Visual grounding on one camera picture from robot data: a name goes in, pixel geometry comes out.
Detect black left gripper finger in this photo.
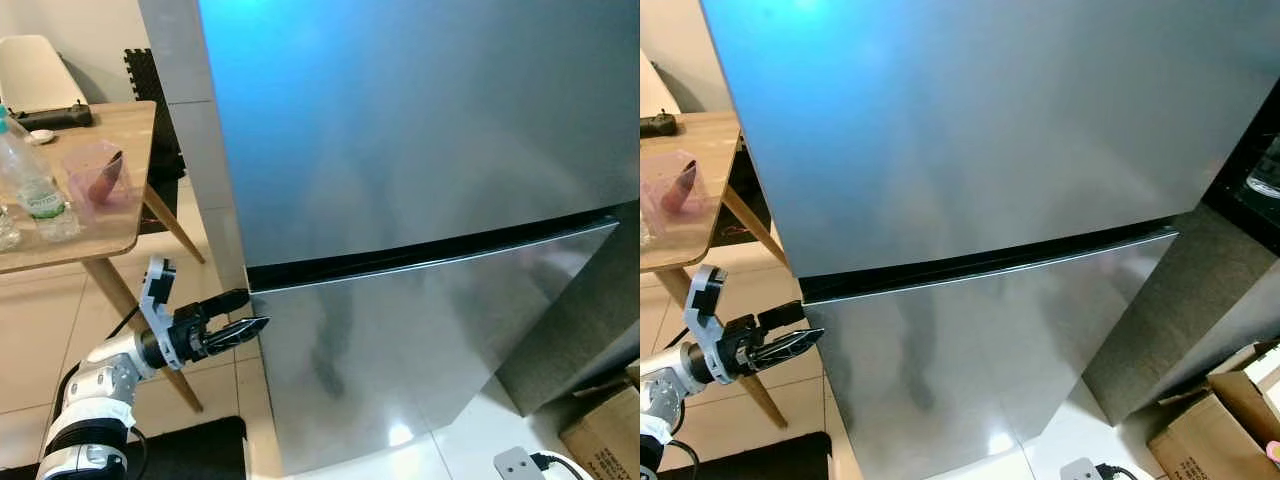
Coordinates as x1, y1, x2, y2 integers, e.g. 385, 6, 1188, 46
752, 330, 826, 369
205, 317, 271, 354
195, 288, 251, 319
757, 300, 807, 333

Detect silver grey fridge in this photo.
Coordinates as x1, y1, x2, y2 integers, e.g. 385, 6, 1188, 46
700, 0, 1280, 480
197, 0, 641, 477

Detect short silver fridge door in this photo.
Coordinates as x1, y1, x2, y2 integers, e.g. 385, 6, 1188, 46
800, 228, 1181, 480
247, 220, 623, 477

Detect tall silver fridge door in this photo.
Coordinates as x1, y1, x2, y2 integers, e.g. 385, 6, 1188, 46
197, 0, 641, 269
700, 0, 1280, 279

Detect black floor mat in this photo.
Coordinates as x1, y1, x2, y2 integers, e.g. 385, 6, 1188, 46
660, 432, 831, 480
130, 415, 248, 480

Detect light wooden table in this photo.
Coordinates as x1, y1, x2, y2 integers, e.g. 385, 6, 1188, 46
0, 100, 206, 413
640, 110, 788, 426

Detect black foam puzzle mats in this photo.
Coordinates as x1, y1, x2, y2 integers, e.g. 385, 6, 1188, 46
720, 135, 791, 249
123, 47, 187, 236

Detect pink translucent plastic cup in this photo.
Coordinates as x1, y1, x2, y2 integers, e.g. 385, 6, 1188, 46
62, 140, 136, 223
640, 150, 708, 239

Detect brown cardboard box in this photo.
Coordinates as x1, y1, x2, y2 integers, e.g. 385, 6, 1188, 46
1205, 340, 1280, 421
1148, 392, 1280, 480
558, 385, 641, 480

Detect white plastic chair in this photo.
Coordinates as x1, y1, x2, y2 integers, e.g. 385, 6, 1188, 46
640, 60, 673, 116
0, 35, 89, 113

